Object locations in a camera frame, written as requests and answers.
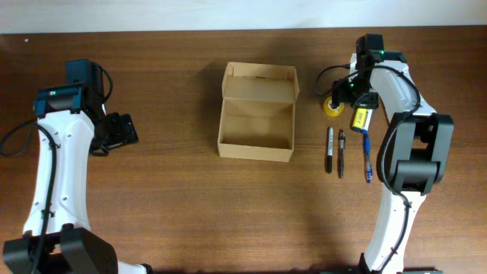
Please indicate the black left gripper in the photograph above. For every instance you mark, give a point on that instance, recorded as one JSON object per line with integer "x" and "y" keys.
{"x": 124, "y": 132}

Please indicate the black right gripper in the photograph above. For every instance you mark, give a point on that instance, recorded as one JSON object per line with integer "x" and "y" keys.
{"x": 340, "y": 94}

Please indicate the blue cap whiteboard marker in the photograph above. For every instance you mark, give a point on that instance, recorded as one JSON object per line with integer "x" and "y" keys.
{"x": 367, "y": 121}

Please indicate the yellow highlighter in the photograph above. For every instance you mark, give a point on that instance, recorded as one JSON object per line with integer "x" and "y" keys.
{"x": 360, "y": 119}

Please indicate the yellow tape roll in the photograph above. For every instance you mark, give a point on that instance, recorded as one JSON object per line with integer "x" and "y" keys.
{"x": 330, "y": 109}

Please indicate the brown cardboard box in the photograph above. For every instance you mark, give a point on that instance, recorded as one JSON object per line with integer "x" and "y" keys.
{"x": 258, "y": 112}

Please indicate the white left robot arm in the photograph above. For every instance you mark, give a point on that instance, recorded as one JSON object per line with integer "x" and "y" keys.
{"x": 73, "y": 124}

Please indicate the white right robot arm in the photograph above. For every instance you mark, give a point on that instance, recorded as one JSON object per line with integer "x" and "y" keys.
{"x": 413, "y": 155}

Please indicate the black sharpie marker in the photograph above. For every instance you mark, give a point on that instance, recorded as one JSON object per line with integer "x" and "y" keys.
{"x": 329, "y": 151}

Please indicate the black pen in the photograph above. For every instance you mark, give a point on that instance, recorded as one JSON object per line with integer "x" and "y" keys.
{"x": 341, "y": 153}

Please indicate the blue pen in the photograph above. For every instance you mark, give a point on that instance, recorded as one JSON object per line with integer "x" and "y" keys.
{"x": 367, "y": 154}

